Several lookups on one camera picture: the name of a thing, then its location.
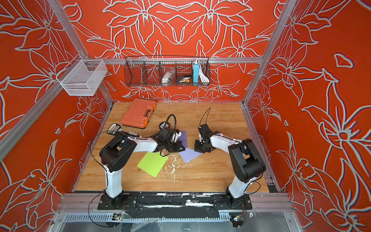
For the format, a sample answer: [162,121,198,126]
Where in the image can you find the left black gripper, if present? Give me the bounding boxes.
[164,142,186,153]

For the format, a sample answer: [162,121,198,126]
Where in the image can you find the light lavender square paper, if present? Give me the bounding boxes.
[180,148,201,163]

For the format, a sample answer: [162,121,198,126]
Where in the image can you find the dark purple square paper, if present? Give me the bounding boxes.
[177,131,188,148]

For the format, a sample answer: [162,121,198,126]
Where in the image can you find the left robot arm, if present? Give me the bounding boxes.
[98,132,185,210]

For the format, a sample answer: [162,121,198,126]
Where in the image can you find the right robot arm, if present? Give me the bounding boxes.
[195,130,266,208]

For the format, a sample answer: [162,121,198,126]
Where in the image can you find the lime green square paper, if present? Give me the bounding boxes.
[137,152,168,178]

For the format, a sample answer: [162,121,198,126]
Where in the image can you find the black round disc with label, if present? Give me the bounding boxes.
[159,121,170,130]

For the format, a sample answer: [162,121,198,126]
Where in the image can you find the orange plastic tool case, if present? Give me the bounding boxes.
[121,98,156,129]

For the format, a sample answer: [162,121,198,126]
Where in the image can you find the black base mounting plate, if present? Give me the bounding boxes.
[98,192,252,210]

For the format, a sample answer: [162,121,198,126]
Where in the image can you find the silver packet in basket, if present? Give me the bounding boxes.
[161,70,175,87]

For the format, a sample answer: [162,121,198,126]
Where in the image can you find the black item in basket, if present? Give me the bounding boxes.
[176,75,193,84]

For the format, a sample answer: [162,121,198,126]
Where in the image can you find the light blue box in basket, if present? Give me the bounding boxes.
[193,63,200,86]

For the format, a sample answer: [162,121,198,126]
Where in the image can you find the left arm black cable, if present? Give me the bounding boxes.
[149,113,177,137]

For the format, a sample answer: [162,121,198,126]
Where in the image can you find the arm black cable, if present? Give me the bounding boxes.
[198,107,212,126]
[149,113,177,137]

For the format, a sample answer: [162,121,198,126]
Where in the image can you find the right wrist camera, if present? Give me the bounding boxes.
[198,124,212,141]

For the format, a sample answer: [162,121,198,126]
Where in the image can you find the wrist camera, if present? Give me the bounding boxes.
[171,130,182,142]
[198,124,212,141]

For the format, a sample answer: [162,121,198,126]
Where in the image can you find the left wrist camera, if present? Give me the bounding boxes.
[171,130,182,142]

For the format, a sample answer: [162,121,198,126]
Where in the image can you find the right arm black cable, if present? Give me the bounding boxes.
[198,107,212,126]

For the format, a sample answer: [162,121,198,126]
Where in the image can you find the white cables in basket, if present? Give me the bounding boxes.
[199,62,211,85]

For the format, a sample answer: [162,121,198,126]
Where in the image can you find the black wire wall basket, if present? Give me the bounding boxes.
[124,56,211,87]

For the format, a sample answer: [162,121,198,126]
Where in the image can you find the white slotted cable duct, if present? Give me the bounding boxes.
[63,212,231,223]

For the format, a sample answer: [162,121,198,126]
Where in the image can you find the clear plastic wall bin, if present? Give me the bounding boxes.
[57,60,107,96]

